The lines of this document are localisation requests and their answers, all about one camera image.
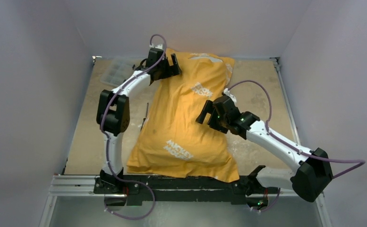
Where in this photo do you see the orange Mickey Mouse pillowcase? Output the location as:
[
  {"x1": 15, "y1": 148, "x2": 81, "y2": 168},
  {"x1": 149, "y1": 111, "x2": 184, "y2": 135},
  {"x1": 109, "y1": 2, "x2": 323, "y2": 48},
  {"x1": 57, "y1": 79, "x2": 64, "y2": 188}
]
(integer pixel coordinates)
[{"x1": 127, "y1": 49, "x2": 239, "y2": 183}]

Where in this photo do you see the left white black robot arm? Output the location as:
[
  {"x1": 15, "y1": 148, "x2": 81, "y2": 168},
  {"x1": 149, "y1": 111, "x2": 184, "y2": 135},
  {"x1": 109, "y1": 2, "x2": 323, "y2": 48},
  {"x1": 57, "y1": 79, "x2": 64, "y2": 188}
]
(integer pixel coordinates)
[{"x1": 96, "y1": 47, "x2": 182, "y2": 193}]

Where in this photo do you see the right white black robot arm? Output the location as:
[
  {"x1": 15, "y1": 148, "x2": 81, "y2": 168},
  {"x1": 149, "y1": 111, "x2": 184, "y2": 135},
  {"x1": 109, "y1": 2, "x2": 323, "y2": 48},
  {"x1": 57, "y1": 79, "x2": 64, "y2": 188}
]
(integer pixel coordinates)
[{"x1": 196, "y1": 95, "x2": 333, "y2": 202}]

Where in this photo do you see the clear plastic organizer box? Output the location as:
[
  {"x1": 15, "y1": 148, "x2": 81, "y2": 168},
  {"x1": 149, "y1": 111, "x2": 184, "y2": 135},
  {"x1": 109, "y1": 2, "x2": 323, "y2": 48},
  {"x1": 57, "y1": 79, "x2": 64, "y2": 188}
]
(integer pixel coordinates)
[{"x1": 100, "y1": 57, "x2": 137, "y2": 87}]

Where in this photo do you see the yellow black screwdriver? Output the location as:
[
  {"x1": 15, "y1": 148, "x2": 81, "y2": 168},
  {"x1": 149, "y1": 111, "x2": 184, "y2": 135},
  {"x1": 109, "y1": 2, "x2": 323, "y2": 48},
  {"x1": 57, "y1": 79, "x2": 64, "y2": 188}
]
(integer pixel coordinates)
[{"x1": 140, "y1": 102, "x2": 149, "y2": 130}]

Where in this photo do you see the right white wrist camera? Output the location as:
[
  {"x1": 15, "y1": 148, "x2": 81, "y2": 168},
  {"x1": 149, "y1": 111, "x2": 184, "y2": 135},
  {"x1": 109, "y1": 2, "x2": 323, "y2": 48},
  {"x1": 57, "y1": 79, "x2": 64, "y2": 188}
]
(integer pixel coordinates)
[{"x1": 222, "y1": 88, "x2": 237, "y2": 105}]

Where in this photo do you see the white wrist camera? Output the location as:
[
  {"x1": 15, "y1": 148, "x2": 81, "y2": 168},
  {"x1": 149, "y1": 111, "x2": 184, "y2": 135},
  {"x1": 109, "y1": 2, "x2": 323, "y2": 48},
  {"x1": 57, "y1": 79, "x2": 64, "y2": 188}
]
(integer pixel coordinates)
[
  {"x1": 222, "y1": 88, "x2": 237, "y2": 105},
  {"x1": 149, "y1": 44, "x2": 165, "y2": 51}
]

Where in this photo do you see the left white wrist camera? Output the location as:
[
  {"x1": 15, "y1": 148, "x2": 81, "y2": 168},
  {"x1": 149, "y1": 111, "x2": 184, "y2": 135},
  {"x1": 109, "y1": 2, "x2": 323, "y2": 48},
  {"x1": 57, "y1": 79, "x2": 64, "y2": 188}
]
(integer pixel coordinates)
[{"x1": 149, "y1": 44, "x2": 165, "y2": 51}]

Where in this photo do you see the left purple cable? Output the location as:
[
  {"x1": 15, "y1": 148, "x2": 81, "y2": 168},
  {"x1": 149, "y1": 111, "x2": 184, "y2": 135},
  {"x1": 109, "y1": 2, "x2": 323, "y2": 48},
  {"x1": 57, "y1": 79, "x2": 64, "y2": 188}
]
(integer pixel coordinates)
[{"x1": 100, "y1": 34, "x2": 168, "y2": 221}]

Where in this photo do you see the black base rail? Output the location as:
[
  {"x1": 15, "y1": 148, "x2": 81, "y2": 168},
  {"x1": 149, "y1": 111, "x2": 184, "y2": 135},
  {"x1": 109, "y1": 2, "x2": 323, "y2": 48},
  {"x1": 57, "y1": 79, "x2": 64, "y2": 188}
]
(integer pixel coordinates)
[{"x1": 93, "y1": 175, "x2": 278, "y2": 210}]

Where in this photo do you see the aluminium frame profile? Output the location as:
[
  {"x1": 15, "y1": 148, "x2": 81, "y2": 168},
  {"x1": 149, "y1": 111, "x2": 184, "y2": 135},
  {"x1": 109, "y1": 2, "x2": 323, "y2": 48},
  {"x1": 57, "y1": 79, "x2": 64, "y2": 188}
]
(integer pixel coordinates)
[{"x1": 47, "y1": 57, "x2": 324, "y2": 198}]

